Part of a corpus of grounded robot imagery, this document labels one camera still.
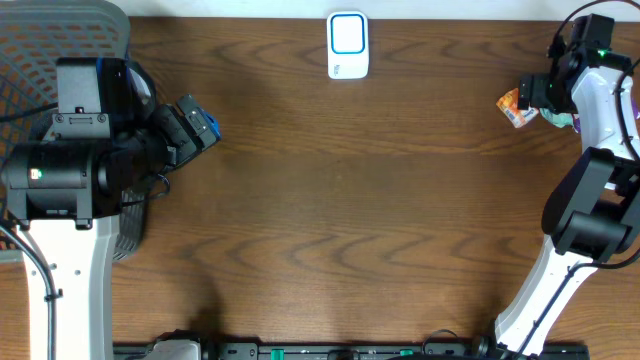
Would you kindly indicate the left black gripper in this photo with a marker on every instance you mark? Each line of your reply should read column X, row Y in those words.
column 189, row 128

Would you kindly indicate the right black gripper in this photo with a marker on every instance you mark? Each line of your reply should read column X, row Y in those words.
column 536, row 92

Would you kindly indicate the small orange juice carton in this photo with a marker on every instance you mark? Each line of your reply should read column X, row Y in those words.
column 507, row 104

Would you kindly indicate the green snack packet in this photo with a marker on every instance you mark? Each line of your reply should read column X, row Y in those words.
column 560, row 120

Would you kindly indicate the purple pink snack packet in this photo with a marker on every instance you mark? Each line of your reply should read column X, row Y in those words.
column 576, row 120

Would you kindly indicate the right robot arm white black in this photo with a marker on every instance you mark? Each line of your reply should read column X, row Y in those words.
column 593, row 214

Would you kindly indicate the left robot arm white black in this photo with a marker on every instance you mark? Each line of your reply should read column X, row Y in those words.
column 66, row 193

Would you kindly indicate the white barcode scanner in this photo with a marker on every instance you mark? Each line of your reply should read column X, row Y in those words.
column 347, row 45

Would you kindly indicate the grey plastic mesh basket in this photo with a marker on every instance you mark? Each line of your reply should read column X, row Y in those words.
column 34, row 35

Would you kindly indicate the black mounting rail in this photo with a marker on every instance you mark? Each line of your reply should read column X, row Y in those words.
column 439, row 350

